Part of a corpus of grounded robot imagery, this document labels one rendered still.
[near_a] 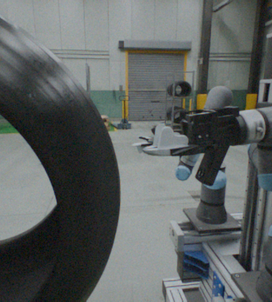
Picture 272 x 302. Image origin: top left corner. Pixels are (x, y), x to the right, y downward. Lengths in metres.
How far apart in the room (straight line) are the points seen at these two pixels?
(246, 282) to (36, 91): 0.89
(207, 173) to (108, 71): 11.08
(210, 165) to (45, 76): 0.38
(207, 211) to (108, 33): 10.88
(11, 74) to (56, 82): 0.05
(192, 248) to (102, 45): 10.83
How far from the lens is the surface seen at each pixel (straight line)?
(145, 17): 12.12
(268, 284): 0.94
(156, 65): 11.85
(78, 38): 11.73
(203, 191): 1.27
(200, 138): 0.52
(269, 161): 0.63
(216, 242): 1.35
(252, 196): 1.13
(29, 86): 0.31
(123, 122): 8.92
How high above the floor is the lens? 1.34
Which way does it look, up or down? 13 degrees down
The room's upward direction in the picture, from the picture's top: straight up
